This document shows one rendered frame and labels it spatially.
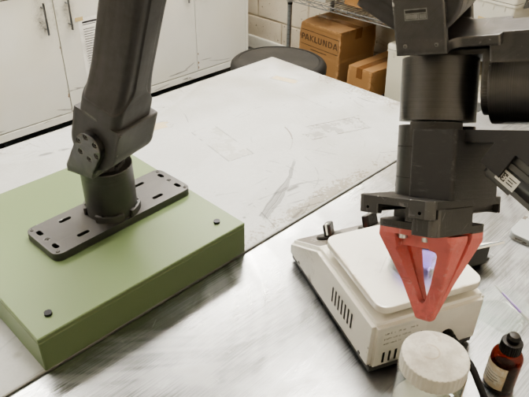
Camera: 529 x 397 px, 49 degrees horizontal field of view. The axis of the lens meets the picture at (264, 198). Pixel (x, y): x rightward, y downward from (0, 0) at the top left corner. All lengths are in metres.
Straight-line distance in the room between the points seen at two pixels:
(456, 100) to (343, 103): 0.73
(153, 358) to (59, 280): 0.14
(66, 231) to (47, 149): 0.33
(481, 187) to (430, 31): 0.12
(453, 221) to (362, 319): 0.19
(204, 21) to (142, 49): 2.89
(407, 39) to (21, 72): 2.61
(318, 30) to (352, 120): 2.18
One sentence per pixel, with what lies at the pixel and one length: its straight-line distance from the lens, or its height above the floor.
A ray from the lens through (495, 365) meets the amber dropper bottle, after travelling 0.62.
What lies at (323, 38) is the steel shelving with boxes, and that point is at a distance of 3.23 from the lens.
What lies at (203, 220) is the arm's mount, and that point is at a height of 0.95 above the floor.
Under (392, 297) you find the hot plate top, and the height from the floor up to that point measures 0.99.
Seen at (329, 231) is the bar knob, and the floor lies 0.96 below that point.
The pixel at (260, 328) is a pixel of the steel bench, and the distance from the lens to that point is 0.65.
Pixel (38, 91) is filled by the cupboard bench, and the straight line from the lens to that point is 3.01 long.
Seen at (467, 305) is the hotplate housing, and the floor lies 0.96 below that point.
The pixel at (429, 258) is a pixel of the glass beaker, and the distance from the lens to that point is 0.57.
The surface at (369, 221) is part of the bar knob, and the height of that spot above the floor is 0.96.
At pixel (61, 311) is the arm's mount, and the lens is 0.64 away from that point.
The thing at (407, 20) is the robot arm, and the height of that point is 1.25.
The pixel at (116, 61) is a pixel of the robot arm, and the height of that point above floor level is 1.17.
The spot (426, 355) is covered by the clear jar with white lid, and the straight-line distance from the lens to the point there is 0.54.
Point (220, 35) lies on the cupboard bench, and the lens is 3.58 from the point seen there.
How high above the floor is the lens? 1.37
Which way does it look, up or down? 33 degrees down
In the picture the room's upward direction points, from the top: 1 degrees clockwise
